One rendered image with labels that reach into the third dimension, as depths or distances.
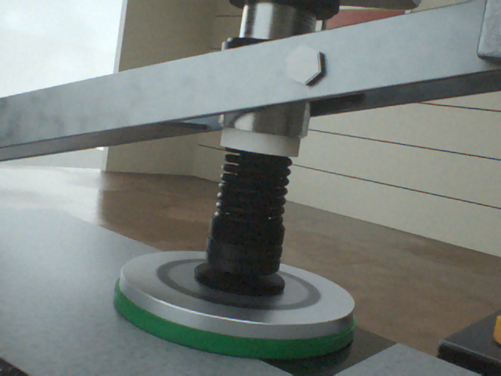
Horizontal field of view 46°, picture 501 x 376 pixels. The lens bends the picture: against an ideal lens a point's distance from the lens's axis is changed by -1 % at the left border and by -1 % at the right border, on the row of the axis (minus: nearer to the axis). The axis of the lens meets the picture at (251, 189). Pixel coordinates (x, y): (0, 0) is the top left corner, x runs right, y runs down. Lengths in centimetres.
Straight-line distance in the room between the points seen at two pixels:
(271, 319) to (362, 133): 706
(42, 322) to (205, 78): 23
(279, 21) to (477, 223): 636
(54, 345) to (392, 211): 688
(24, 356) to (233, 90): 25
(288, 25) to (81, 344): 30
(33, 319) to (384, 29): 34
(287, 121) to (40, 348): 26
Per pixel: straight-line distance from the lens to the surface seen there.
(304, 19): 52
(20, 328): 47
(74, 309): 52
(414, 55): 44
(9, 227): 79
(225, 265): 52
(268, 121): 49
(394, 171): 724
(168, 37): 898
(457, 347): 94
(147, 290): 49
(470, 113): 690
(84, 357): 43
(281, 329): 46
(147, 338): 47
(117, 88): 54
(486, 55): 41
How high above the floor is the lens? 102
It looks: 7 degrees down
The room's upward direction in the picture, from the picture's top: 9 degrees clockwise
